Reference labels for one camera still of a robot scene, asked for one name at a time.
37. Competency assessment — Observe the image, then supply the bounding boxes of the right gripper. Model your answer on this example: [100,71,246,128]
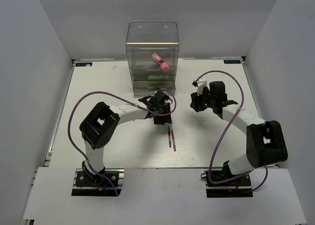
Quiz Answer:
[190,86,216,112]

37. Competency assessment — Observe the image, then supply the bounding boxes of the red pen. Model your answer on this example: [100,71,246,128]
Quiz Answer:
[171,128,176,152]

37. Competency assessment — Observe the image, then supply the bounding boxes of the purple pen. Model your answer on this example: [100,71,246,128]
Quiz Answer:
[168,126,172,148]

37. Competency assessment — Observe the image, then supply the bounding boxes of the green capped highlighter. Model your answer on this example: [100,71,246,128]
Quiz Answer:
[147,75,169,80]

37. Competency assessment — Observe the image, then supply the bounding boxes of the pink capped clip jar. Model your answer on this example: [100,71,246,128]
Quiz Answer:
[151,52,169,71]

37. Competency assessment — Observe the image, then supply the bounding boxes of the clear plastic drawer organizer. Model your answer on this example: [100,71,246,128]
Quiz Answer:
[126,20,179,97]

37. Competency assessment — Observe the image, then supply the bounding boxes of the green pen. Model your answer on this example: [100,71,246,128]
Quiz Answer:
[147,87,168,90]

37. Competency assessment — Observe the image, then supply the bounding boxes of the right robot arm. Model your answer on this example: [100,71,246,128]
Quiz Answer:
[190,79,288,185]

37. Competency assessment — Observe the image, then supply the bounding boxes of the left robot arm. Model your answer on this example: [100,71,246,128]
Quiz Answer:
[79,90,173,185]

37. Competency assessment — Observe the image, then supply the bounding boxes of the right blue table label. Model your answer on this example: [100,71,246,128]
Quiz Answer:
[223,60,241,64]

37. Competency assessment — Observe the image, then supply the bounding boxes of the blue table label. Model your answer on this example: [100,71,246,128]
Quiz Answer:
[75,62,93,67]
[223,60,241,64]

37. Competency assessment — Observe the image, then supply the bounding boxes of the left blue table label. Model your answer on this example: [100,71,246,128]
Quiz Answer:
[75,62,93,67]

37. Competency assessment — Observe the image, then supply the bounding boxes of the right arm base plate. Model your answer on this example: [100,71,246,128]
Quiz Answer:
[200,170,253,198]

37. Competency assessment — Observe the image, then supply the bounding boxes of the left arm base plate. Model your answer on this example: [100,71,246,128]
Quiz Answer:
[71,169,124,197]

